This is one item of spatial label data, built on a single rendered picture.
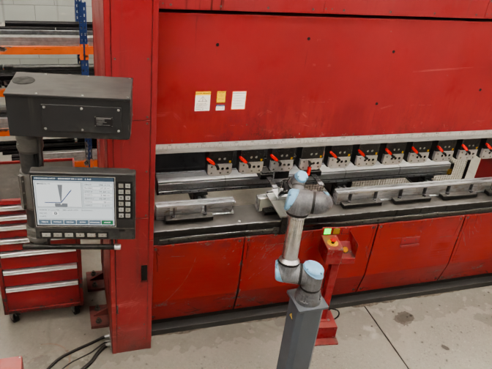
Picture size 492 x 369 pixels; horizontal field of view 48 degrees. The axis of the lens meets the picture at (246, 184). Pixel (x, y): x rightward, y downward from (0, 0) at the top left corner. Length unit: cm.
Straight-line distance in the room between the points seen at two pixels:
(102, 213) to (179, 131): 80
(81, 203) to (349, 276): 222
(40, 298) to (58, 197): 147
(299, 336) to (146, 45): 176
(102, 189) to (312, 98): 142
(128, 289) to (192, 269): 43
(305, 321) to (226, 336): 94
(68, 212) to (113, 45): 79
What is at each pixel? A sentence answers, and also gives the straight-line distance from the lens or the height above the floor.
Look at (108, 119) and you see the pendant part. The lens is 241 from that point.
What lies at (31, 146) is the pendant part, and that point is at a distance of 262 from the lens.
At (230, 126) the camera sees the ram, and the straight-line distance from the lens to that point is 324.
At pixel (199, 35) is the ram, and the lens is 299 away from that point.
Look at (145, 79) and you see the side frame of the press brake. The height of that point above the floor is 187.
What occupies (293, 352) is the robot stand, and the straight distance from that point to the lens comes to 334.
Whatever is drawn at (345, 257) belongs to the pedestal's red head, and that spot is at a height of 70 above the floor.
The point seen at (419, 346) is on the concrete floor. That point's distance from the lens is 428.
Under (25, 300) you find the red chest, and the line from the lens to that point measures 397.
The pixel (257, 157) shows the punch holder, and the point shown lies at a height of 129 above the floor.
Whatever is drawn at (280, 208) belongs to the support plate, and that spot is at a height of 100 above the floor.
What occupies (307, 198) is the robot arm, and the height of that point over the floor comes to 140.
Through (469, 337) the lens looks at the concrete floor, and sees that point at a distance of 452.
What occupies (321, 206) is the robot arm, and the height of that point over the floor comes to 137.
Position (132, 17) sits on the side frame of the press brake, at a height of 217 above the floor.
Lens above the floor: 285
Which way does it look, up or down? 31 degrees down
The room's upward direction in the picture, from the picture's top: 7 degrees clockwise
